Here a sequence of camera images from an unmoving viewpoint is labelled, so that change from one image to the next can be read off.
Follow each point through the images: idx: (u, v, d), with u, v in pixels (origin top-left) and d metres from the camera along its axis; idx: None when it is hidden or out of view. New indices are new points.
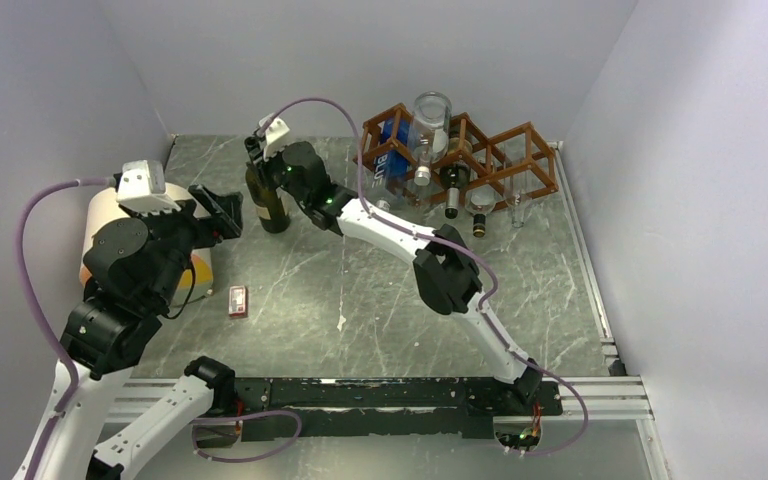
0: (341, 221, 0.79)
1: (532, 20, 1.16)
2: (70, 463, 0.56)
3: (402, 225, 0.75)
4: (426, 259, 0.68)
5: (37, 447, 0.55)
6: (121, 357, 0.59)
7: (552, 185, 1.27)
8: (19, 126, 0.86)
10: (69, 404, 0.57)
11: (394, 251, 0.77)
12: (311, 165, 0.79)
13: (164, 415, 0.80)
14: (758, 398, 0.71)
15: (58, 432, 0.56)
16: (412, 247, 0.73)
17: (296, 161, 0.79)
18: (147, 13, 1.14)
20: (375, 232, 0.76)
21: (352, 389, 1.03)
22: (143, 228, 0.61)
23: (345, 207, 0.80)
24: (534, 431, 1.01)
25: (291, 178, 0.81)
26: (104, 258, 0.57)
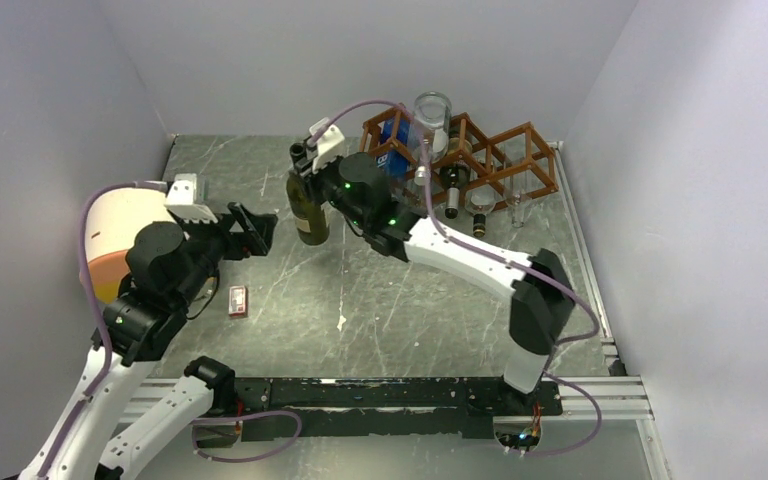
0: (409, 247, 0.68)
1: (532, 20, 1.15)
2: (88, 451, 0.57)
3: (490, 252, 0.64)
4: (527, 297, 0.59)
5: (59, 431, 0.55)
6: (150, 350, 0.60)
7: (551, 185, 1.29)
8: (19, 125, 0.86)
10: (98, 389, 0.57)
11: (478, 280, 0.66)
12: (373, 180, 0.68)
13: (165, 416, 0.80)
14: (757, 398, 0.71)
15: (81, 418, 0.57)
16: (507, 278, 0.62)
17: (354, 176, 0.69)
18: (146, 13, 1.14)
20: (456, 260, 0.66)
21: (352, 389, 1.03)
22: (180, 229, 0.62)
23: (414, 230, 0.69)
24: (534, 431, 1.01)
25: (348, 194, 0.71)
26: (142, 257, 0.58)
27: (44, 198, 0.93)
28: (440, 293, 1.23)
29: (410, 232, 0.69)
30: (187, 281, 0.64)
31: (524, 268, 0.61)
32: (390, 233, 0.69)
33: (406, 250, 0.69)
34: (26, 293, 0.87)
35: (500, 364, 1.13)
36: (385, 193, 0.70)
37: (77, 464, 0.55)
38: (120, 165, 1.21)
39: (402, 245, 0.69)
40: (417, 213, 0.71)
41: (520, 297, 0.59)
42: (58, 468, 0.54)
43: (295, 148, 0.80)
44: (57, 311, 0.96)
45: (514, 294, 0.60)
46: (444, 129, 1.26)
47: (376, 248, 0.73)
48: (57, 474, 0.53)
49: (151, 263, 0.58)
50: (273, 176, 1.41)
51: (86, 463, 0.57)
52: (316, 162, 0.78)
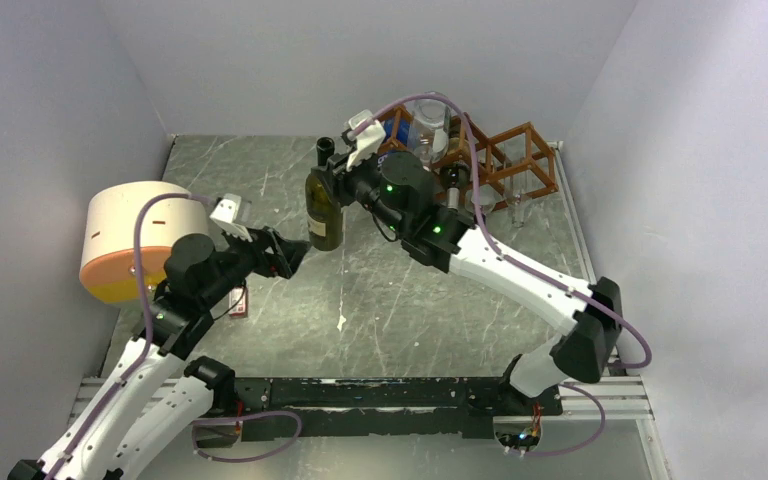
0: (458, 261, 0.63)
1: (532, 20, 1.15)
2: (114, 434, 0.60)
3: (552, 277, 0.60)
4: (595, 333, 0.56)
5: (92, 412, 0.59)
6: (185, 348, 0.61)
7: (552, 185, 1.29)
8: (19, 125, 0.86)
10: (132, 375, 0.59)
11: (529, 303, 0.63)
12: (420, 185, 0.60)
13: (165, 418, 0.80)
14: (755, 397, 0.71)
15: (113, 402, 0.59)
16: (568, 307, 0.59)
17: (399, 179, 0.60)
18: (145, 13, 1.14)
20: (511, 281, 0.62)
21: (352, 389, 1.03)
22: (211, 240, 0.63)
23: (463, 243, 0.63)
24: (534, 431, 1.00)
25: (388, 197, 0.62)
26: (180, 265, 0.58)
27: (43, 198, 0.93)
28: (440, 293, 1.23)
29: (458, 243, 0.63)
30: (220, 289, 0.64)
31: (589, 299, 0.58)
32: (435, 243, 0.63)
33: (453, 262, 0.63)
34: (26, 293, 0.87)
35: (500, 364, 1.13)
36: (430, 198, 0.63)
37: (102, 447, 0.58)
38: (120, 165, 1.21)
39: (446, 256, 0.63)
40: (465, 221, 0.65)
41: (586, 332, 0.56)
42: (85, 448, 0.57)
43: (322, 143, 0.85)
44: (57, 311, 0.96)
45: (579, 327, 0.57)
46: (444, 129, 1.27)
47: (414, 256, 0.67)
48: (83, 453, 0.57)
49: (185, 272, 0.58)
50: (273, 176, 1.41)
51: (111, 445, 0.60)
52: (355, 158, 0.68)
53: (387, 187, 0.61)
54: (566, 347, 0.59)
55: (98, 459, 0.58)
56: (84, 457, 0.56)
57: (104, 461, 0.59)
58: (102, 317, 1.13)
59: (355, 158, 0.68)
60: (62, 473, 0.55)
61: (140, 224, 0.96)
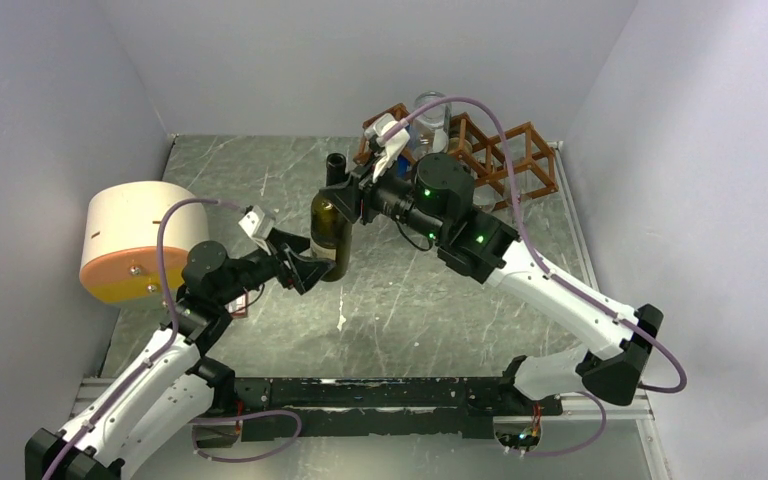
0: (501, 274, 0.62)
1: (532, 20, 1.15)
2: (133, 414, 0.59)
3: (600, 303, 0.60)
4: (641, 364, 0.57)
5: (118, 386, 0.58)
6: (206, 345, 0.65)
7: (551, 185, 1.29)
8: (19, 125, 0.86)
10: (159, 358, 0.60)
11: (569, 325, 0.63)
12: (461, 189, 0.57)
13: (166, 410, 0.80)
14: (755, 397, 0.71)
15: (138, 381, 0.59)
16: (614, 335, 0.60)
17: (439, 183, 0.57)
18: (145, 14, 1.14)
20: (557, 302, 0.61)
21: (352, 389, 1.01)
22: (223, 248, 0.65)
23: (507, 256, 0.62)
24: (534, 431, 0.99)
25: (427, 202, 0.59)
26: (195, 274, 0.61)
27: (43, 198, 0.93)
28: (440, 293, 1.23)
29: (502, 256, 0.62)
30: (237, 291, 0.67)
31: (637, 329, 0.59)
32: (476, 252, 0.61)
33: (495, 275, 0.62)
34: (27, 293, 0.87)
35: (500, 364, 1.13)
36: (468, 204, 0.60)
37: (122, 422, 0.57)
38: (120, 165, 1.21)
39: (488, 267, 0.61)
40: (507, 232, 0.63)
41: (632, 362, 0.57)
42: (107, 420, 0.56)
43: (331, 159, 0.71)
44: (57, 311, 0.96)
45: (626, 356, 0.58)
46: (444, 129, 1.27)
47: (451, 266, 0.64)
48: (105, 425, 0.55)
49: (202, 280, 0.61)
50: (273, 176, 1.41)
51: (128, 422, 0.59)
52: (382, 166, 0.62)
53: (425, 191, 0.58)
54: (606, 373, 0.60)
55: (116, 434, 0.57)
56: (105, 428, 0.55)
57: (120, 439, 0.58)
58: (102, 317, 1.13)
59: (382, 167, 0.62)
60: (83, 442, 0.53)
61: (139, 223, 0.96)
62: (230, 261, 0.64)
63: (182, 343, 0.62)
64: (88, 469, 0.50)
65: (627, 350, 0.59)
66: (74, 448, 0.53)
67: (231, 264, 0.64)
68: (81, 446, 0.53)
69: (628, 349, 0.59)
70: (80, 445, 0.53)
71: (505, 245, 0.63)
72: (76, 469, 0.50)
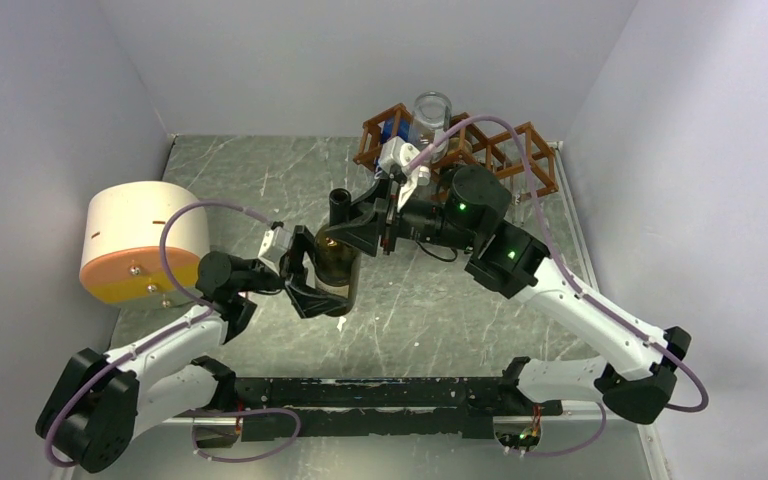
0: (532, 292, 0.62)
1: (533, 20, 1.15)
2: (163, 364, 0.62)
3: (630, 325, 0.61)
4: (671, 388, 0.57)
5: (162, 331, 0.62)
6: (233, 332, 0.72)
7: (551, 185, 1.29)
8: (20, 125, 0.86)
10: (197, 323, 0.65)
11: (597, 345, 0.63)
12: (497, 203, 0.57)
13: (174, 387, 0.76)
14: (754, 397, 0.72)
15: (177, 334, 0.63)
16: (644, 357, 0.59)
17: (476, 198, 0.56)
18: (145, 14, 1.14)
20: (586, 322, 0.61)
21: (352, 389, 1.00)
22: (231, 259, 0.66)
23: (539, 273, 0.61)
24: (534, 431, 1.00)
25: (461, 216, 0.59)
26: (206, 286, 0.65)
27: (43, 199, 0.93)
28: (440, 293, 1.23)
29: (534, 273, 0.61)
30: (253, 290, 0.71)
31: (666, 353, 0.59)
32: (507, 268, 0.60)
33: (526, 291, 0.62)
34: (27, 292, 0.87)
35: (500, 364, 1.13)
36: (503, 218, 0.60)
37: (159, 362, 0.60)
38: (121, 165, 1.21)
39: (519, 283, 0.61)
40: (538, 247, 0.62)
41: (661, 384, 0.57)
42: (148, 356, 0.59)
43: (336, 197, 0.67)
44: (57, 311, 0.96)
45: (655, 378, 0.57)
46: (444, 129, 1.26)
47: (480, 281, 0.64)
48: (146, 359, 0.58)
49: (212, 291, 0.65)
50: (273, 176, 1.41)
51: (159, 370, 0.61)
52: (405, 196, 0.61)
53: (460, 204, 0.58)
54: (633, 393, 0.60)
55: (149, 373, 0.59)
56: (146, 362, 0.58)
57: (149, 381, 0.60)
58: (102, 317, 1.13)
59: (405, 196, 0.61)
60: (125, 366, 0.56)
61: (139, 223, 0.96)
62: (240, 272, 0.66)
63: (218, 317, 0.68)
64: (126, 388, 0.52)
65: (656, 372, 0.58)
66: (115, 369, 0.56)
67: (241, 271, 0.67)
68: (123, 369, 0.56)
69: (657, 371, 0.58)
70: (121, 367, 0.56)
71: (537, 260, 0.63)
72: (115, 386, 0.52)
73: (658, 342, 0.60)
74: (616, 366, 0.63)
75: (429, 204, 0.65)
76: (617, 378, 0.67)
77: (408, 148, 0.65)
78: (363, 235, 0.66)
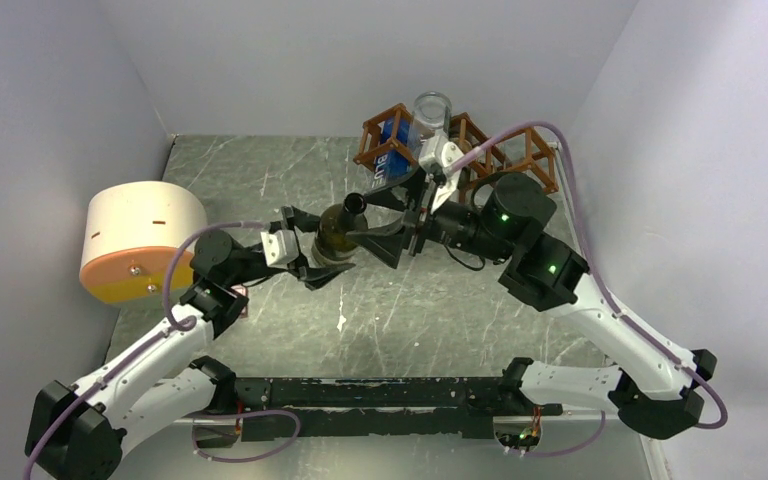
0: (571, 310, 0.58)
1: (532, 20, 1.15)
2: (143, 380, 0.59)
3: (664, 347, 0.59)
4: (698, 412, 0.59)
5: (135, 349, 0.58)
6: (220, 326, 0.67)
7: (551, 185, 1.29)
8: (20, 125, 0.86)
10: (177, 329, 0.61)
11: (626, 363, 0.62)
12: (542, 214, 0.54)
13: (169, 396, 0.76)
14: (755, 398, 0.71)
15: (154, 347, 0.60)
16: (675, 380, 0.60)
17: (522, 209, 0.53)
18: (144, 14, 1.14)
20: (622, 343, 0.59)
21: (352, 389, 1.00)
22: (230, 237, 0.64)
23: (579, 289, 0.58)
24: (534, 431, 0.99)
25: (502, 225, 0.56)
26: (202, 265, 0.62)
27: (43, 199, 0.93)
28: (440, 293, 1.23)
29: (573, 289, 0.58)
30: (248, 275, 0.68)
31: (698, 379, 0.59)
32: (548, 282, 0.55)
33: (564, 307, 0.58)
34: (27, 292, 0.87)
35: (500, 364, 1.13)
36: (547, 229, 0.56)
37: (134, 384, 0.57)
38: (121, 165, 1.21)
39: (559, 301, 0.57)
40: (578, 261, 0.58)
41: (691, 410, 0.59)
42: (119, 381, 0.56)
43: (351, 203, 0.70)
44: (57, 311, 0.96)
45: (685, 403, 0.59)
46: (444, 129, 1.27)
47: (515, 296, 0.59)
48: (118, 385, 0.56)
49: (208, 270, 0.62)
50: (273, 176, 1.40)
51: (139, 387, 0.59)
52: (440, 199, 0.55)
53: (502, 215, 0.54)
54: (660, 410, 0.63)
55: (126, 395, 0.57)
56: (117, 389, 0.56)
57: (128, 400, 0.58)
58: (102, 318, 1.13)
59: (441, 198, 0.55)
60: (94, 398, 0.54)
61: (140, 223, 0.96)
62: (239, 251, 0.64)
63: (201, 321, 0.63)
64: (96, 424, 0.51)
65: (686, 397, 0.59)
66: (84, 403, 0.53)
67: (240, 252, 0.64)
68: (93, 401, 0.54)
69: (687, 396, 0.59)
70: (91, 400, 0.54)
71: (575, 274, 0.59)
72: (84, 422, 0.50)
73: (690, 366, 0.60)
74: (640, 382, 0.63)
75: (462, 210, 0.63)
76: (634, 394, 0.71)
77: (452, 147, 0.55)
78: (385, 243, 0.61)
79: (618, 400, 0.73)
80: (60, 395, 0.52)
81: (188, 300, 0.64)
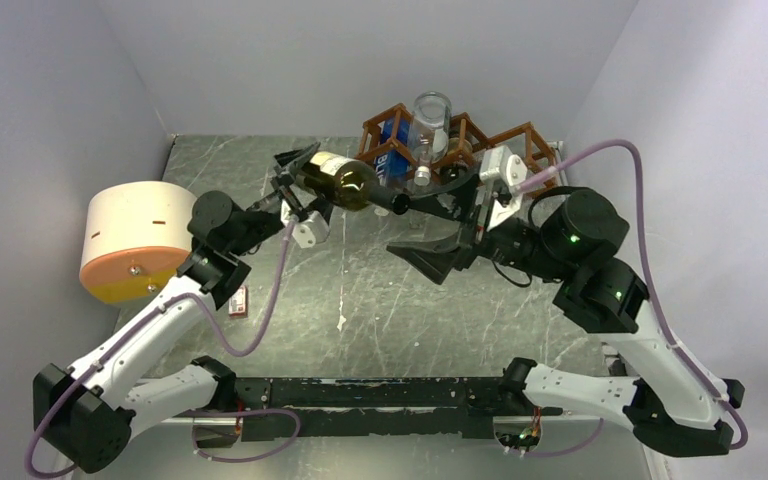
0: (629, 339, 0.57)
1: (532, 21, 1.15)
2: (144, 358, 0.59)
3: (708, 381, 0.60)
4: (728, 442, 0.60)
5: (129, 329, 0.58)
6: (222, 295, 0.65)
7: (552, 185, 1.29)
8: (20, 125, 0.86)
10: (173, 305, 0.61)
11: (665, 389, 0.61)
12: (615, 236, 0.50)
13: (173, 388, 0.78)
14: (754, 397, 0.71)
15: (150, 325, 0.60)
16: (712, 412, 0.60)
17: (596, 232, 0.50)
18: (145, 15, 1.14)
20: (670, 374, 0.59)
21: (352, 389, 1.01)
22: (229, 200, 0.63)
23: (641, 319, 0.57)
24: (534, 431, 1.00)
25: (568, 246, 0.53)
26: (201, 229, 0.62)
27: (43, 199, 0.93)
28: (440, 293, 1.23)
29: (635, 318, 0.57)
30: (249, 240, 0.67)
31: (732, 411, 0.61)
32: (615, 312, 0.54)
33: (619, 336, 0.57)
34: (27, 291, 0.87)
35: (500, 364, 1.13)
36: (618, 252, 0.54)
37: (132, 365, 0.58)
38: (121, 165, 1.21)
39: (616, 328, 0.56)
40: (639, 286, 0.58)
41: (722, 441, 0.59)
42: (115, 362, 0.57)
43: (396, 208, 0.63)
44: (57, 311, 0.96)
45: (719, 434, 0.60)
46: (444, 129, 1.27)
47: (573, 319, 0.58)
48: (115, 367, 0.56)
49: (207, 234, 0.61)
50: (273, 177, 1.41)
51: (139, 367, 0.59)
52: (500, 217, 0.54)
53: (571, 236, 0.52)
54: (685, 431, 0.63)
55: (127, 375, 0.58)
56: (114, 370, 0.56)
57: (129, 382, 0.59)
58: (102, 318, 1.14)
59: (500, 217, 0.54)
60: (91, 382, 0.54)
61: (140, 224, 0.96)
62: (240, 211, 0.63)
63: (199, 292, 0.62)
64: (95, 407, 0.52)
65: (720, 428, 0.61)
66: (81, 386, 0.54)
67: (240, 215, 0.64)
68: (89, 385, 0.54)
69: (720, 427, 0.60)
70: (87, 384, 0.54)
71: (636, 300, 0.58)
72: (82, 407, 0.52)
73: (727, 399, 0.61)
74: (672, 406, 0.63)
75: (517, 225, 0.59)
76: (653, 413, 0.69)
77: (517, 161, 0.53)
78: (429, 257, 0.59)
79: (634, 416, 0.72)
80: (57, 378, 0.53)
81: (186, 270, 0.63)
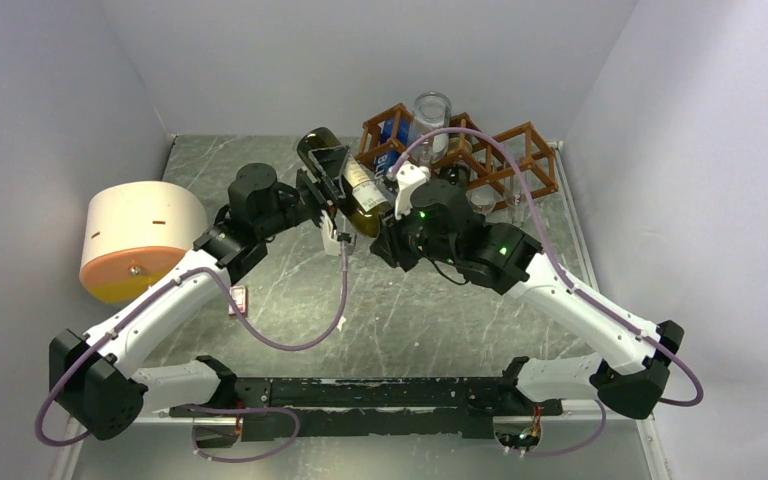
0: (524, 288, 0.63)
1: (532, 20, 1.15)
2: (157, 329, 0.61)
3: (623, 319, 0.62)
4: (665, 382, 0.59)
5: (144, 300, 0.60)
6: (237, 272, 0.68)
7: (551, 185, 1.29)
8: (19, 125, 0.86)
10: (189, 278, 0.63)
11: (592, 341, 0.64)
12: (449, 200, 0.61)
13: (180, 376, 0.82)
14: (752, 396, 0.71)
15: (165, 296, 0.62)
16: (637, 351, 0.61)
17: (428, 200, 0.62)
18: (142, 14, 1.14)
20: (581, 317, 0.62)
21: (352, 389, 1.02)
22: (273, 171, 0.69)
23: (531, 269, 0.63)
24: (534, 431, 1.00)
25: (426, 222, 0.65)
26: (243, 191, 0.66)
27: (43, 199, 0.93)
28: (440, 293, 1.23)
29: (527, 269, 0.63)
30: (272, 220, 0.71)
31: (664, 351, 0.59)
32: (500, 263, 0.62)
33: (518, 286, 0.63)
34: (27, 289, 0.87)
35: (500, 364, 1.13)
36: (466, 216, 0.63)
37: (145, 336, 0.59)
38: (121, 165, 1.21)
39: (507, 277, 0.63)
40: (530, 243, 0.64)
41: (656, 380, 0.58)
42: (130, 332, 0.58)
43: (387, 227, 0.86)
44: (57, 310, 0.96)
45: (649, 374, 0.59)
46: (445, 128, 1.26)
47: (476, 281, 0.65)
48: (128, 336, 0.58)
49: (247, 196, 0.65)
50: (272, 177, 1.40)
51: (151, 339, 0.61)
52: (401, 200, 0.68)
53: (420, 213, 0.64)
54: (627, 387, 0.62)
55: (138, 347, 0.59)
56: (128, 339, 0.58)
57: (142, 352, 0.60)
58: (102, 317, 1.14)
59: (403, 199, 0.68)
60: (105, 349, 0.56)
61: (140, 224, 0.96)
62: (276, 186, 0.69)
63: (214, 267, 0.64)
64: (108, 375, 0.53)
65: (649, 366, 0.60)
66: (95, 353, 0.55)
67: (276, 191, 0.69)
68: (103, 353, 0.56)
69: (650, 365, 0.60)
70: (101, 351, 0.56)
71: (529, 255, 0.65)
72: (97, 373, 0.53)
73: (650, 336, 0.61)
74: (609, 359, 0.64)
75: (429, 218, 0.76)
76: (610, 374, 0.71)
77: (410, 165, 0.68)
78: (383, 247, 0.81)
79: (596, 382, 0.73)
80: (72, 345, 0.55)
81: (203, 244, 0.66)
